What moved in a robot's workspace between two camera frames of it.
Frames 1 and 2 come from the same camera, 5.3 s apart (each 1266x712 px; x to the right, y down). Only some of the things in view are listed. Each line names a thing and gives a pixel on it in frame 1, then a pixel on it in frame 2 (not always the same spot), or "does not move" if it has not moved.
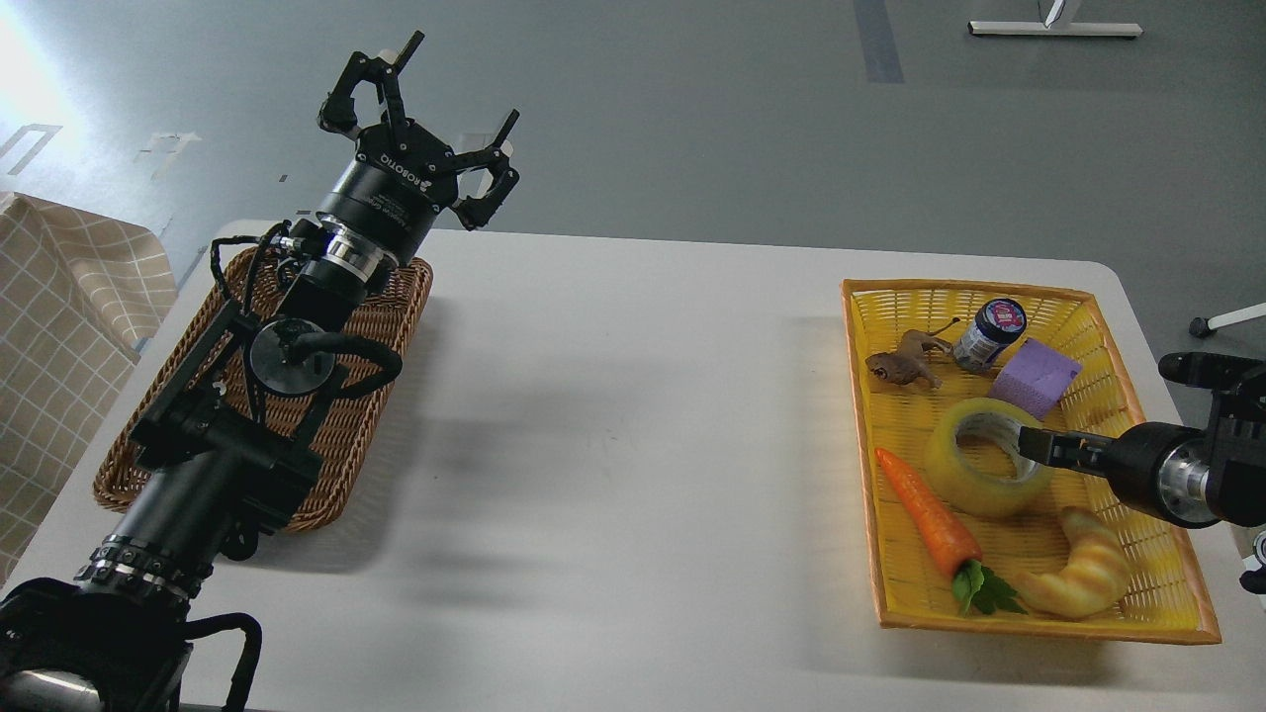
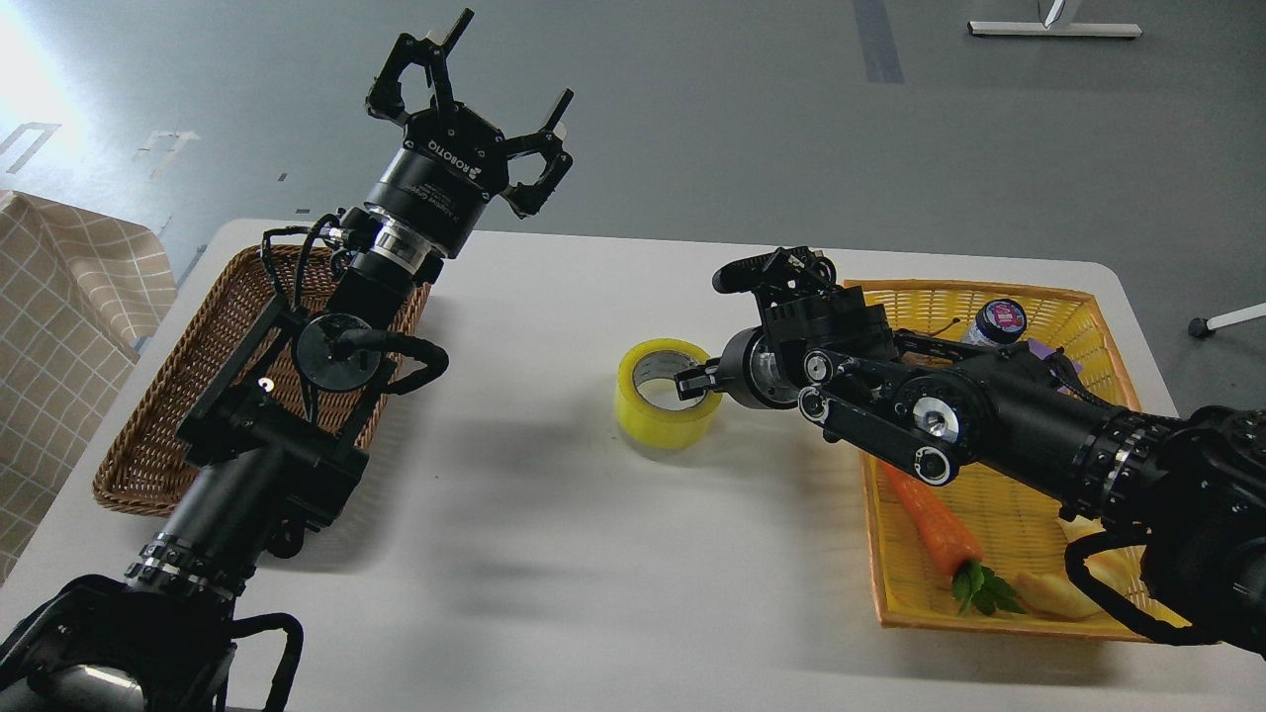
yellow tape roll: (965, 489) to (660, 427)
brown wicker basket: (332, 426) does not move
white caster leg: (1202, 326) does not move
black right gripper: (1163, 468) to (752, 369)
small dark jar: (997, 323) does not move
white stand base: (1047, 28) does not move
